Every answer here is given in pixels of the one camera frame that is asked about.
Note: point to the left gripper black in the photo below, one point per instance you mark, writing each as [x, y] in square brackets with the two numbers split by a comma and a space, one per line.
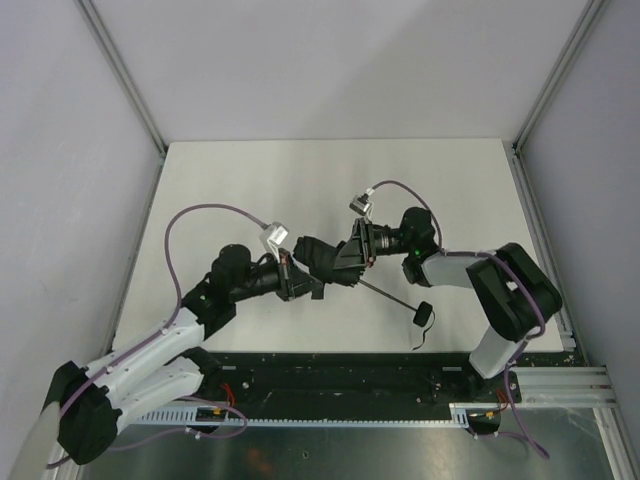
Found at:
[289, 276]

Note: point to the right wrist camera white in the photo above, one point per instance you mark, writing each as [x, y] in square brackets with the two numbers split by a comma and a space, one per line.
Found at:
[362, 205]

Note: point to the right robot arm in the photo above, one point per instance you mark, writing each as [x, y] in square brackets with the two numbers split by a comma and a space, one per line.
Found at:
[516, 296]

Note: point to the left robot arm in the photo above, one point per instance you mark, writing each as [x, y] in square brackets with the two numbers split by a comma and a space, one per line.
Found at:
[99, 400]

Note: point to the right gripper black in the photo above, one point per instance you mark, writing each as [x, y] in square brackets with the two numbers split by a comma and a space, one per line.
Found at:
[360, 245]

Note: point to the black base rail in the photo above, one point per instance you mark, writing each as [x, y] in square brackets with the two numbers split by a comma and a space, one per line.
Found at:
[369, 387]

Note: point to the left aluminium frame post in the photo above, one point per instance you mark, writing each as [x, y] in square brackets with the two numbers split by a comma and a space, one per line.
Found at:
[113, 57]

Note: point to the right aluminium frame post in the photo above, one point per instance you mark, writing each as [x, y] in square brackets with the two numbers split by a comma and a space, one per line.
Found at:
[581, 32]

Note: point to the black folding umbrella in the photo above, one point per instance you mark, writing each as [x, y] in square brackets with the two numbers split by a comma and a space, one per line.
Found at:
[318, 257]

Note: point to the aluminium frame post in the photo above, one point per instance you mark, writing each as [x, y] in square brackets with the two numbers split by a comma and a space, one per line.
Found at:
[113, 57]
[581, 32]

